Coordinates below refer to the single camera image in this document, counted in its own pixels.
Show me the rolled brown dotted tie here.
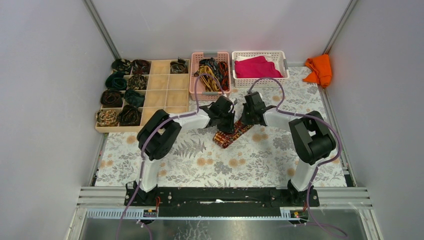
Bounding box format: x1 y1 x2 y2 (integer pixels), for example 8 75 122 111
127 74 148 91

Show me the red checkered patterned tie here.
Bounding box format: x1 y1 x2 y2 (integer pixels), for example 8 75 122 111
212 119 253 149

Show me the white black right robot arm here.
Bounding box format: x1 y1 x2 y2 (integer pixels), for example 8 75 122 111
241 90 341 206

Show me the rolled camouflage tie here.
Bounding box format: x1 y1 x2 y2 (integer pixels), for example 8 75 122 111
111 58 132 75

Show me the rolled grey striped tie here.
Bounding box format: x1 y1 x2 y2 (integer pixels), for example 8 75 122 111
169 57 188 74

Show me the magenta folded cloth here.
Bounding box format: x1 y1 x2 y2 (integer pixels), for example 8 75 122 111
234 55 284 79

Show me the orange black tie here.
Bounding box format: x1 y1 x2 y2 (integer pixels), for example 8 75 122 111
218 61 230 91

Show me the yellow patterned tie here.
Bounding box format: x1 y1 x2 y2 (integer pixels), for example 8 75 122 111
195 65 220 92

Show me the white plastic basket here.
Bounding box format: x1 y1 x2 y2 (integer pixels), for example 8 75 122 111
231 50 290 88

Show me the rolled dark brown tie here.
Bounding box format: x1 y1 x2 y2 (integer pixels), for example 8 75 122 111
100 89 123 108

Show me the pink plastic basket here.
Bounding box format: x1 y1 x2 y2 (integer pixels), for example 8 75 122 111
189 51 232 101

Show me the rolled dark green tie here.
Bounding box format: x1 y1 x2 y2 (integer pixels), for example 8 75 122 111
124 89 146 108

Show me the wooden compartment tray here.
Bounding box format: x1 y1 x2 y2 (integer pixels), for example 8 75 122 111
95 59 190 133

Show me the orange cloth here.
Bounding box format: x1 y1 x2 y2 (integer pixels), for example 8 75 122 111
303 54 332 88

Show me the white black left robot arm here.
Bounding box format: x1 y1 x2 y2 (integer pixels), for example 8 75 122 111
135 95 237 206

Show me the dark teal patterned tie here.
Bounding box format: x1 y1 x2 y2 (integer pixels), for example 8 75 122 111
199 57 219 72

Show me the rolled teal tie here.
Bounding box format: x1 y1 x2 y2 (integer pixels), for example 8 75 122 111
105 71 128 91

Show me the rolled tan patterned tie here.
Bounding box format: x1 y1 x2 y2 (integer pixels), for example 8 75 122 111
95 109 119 127

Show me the white floral table mat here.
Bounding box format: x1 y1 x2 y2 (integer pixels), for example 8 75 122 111
94 66 326 187

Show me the rolled black brown tie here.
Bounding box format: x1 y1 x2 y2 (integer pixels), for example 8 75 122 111
118 104 142 126

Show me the rolled dark red tie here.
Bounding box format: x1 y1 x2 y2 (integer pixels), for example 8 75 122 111
131 59 151 75

